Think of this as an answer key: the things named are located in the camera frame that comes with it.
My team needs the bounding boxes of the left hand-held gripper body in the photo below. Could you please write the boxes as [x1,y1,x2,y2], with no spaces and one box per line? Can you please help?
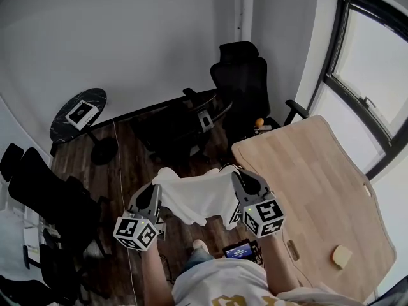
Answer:
[113,207,167,252]

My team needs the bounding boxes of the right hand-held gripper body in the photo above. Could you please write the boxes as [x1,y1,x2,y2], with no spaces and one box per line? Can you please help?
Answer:
[237,192,286,239]

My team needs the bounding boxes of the white clothes with black stripes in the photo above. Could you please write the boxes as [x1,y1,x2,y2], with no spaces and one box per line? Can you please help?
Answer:
[152,166,247,231]

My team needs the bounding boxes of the black chair with headrest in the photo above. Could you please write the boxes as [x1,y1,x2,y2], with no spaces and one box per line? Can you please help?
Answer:
[210,41,310,147]

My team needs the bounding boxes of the person's left forearm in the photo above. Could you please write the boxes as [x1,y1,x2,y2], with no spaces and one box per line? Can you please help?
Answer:
[140,240,179,306]

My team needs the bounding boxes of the person's right forearm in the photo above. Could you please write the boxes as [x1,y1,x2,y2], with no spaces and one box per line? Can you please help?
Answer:
[263,231,304,296]

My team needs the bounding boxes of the black mesh office chair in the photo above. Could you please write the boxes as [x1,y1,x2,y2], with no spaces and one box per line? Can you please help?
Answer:
[8,147,110,258]
[0,142,26,183]
[0,228,84,306]

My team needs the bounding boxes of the black device with screen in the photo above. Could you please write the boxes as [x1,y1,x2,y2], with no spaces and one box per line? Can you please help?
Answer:
[222,239,263,263]

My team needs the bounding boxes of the light wooden desk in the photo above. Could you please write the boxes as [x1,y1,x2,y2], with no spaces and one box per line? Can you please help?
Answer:
[231,114,398,303]

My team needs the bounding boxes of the person's white shoe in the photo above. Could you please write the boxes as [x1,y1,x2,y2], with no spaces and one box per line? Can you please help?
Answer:
[193,239,210,254]

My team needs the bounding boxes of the person's jeans leg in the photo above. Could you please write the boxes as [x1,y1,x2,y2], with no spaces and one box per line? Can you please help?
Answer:
[183,247,216,274]

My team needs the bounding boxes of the person's white printed shirt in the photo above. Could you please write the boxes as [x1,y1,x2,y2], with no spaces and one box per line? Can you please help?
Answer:
[171,256,369,306]

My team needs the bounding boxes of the yellow sponge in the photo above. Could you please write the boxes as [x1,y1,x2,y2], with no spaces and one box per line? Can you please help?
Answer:
[331,244,353,270]

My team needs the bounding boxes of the round black marble table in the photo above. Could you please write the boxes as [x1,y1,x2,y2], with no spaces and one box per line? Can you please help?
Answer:
[49,87,118,166]

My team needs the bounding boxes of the white shelf unit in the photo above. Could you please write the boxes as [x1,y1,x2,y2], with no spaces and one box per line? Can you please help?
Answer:
[0,199,54,269]

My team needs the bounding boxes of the white box with black print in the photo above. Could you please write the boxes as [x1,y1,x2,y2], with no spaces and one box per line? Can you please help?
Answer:
[65,99,98,131]

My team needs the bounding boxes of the thin white floor cable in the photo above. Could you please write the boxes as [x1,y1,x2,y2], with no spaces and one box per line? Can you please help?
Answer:
[111,118,138,306]

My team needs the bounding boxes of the black window frame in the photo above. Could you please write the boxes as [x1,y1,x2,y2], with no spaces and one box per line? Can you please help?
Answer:
[324,0,408,182]

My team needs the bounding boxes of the white vertical wall pipe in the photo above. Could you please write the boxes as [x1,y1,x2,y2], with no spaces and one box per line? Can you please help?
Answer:
[235,0,250,44]

